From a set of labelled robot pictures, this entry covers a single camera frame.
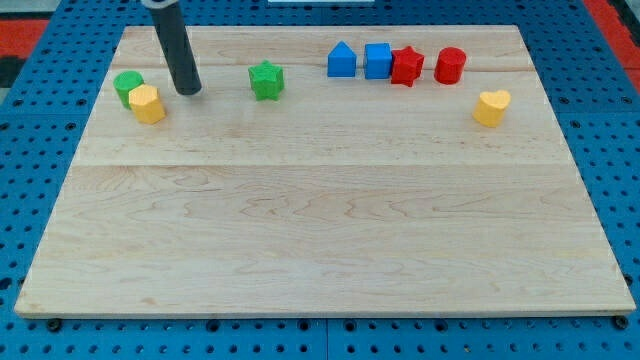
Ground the red cylinder block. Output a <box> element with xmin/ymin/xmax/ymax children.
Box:
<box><xmin>434</xmin><ymin>47</ymin><xmax>467</xmax><ymax>85</ymax></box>

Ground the yellow hexagon block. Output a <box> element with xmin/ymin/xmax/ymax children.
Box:
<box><xmin>129</xmin><ymin>84</ymin><xmax>166</xmax><ymax>124</ymax></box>

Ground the yellow heart block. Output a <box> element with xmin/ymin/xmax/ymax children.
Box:
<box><xmin>472</xmin><ymin>90</ymin><xmax>511</xmax><ymax>128</ymax></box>

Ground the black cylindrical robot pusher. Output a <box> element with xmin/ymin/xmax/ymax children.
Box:
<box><xmin>141</xmin><ymin>0</ymin><xmax>202</xmax><ymax>96</ymax></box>

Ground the green cylinder block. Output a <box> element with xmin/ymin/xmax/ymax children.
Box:
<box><xmin>113</xmin><ymin>70</ymin><xmax>144</xmax><ymax>109</ymax></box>

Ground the green star block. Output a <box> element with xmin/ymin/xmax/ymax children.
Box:
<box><xmin>248</xmin><ymin>60</ymin><xmax>284</xmax><ymax>101</ymax></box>

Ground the blue cube block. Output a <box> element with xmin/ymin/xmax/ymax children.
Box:
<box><xmin>364</xmin><ymin>43</ymin><xmax>393</xmax><ymax>80</ymax></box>

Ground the red star block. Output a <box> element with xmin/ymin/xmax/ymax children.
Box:
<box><xmin>391</xmin><ymin>46</ymin><xmax>424</xmax><ymax>87</ymax></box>

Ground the blue triangle-top block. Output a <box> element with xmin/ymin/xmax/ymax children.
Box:
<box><xmin>327</xmin><ymin>41</ymin><xmax>357</xmax><ymax>78</ymax></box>

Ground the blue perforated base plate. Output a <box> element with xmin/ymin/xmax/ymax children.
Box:
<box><xmin>1</xmin><ymin>1</ymin><xmax>639</xmax><ymax>359</ymax></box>

